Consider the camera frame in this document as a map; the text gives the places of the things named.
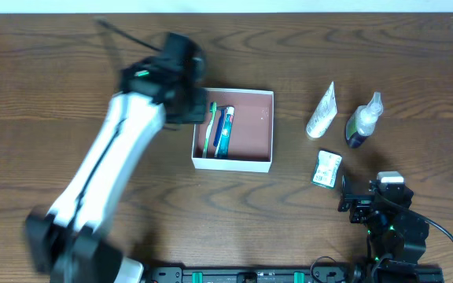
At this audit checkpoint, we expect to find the blue disposable razor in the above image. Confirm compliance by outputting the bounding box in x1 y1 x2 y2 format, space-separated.
213 106 227 147

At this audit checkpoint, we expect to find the teal toothpaste tube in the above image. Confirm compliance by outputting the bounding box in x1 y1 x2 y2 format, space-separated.
214 106 235 159

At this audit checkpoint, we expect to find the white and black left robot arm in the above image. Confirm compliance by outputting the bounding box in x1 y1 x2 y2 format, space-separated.
25 32 208 282

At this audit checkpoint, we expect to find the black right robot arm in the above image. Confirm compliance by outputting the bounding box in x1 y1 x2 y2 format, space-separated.
338 171 429 265

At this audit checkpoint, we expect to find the green and white toothbrush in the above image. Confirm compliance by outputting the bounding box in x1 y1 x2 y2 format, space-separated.
201 101 217 158

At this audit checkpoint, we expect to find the green and white packet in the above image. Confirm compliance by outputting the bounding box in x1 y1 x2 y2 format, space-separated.
311 150 342 189

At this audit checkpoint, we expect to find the white box with red interior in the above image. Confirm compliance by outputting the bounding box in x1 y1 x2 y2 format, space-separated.
191 88 274 173

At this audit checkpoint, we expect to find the clear spray bottle dark liquid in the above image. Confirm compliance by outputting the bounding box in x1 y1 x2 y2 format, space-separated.
344 91 384 149

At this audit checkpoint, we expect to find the white cream tube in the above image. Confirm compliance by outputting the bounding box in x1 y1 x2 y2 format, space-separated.
306 82 337 139

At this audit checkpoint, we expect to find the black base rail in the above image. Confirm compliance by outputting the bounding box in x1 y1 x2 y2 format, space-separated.
143 266 444 283

